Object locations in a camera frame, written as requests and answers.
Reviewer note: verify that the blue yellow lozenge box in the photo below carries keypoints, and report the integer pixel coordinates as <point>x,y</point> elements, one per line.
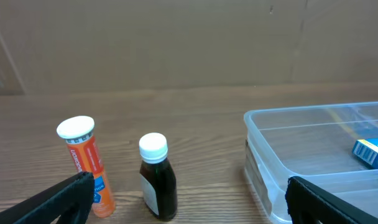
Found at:
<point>367,151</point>

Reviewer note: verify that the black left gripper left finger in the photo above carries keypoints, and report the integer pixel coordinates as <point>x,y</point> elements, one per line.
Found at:
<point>69,201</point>

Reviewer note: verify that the dark syrup bottle white cap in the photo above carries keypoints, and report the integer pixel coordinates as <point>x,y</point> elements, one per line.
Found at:
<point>158,181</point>

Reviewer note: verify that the orange tablet tube white cap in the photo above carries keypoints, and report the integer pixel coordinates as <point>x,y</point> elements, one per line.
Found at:
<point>81,142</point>

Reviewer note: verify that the clear plastic container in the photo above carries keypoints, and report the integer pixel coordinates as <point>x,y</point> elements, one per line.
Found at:
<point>315,143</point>

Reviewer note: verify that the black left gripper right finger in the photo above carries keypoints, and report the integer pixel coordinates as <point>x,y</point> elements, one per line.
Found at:
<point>307,203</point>

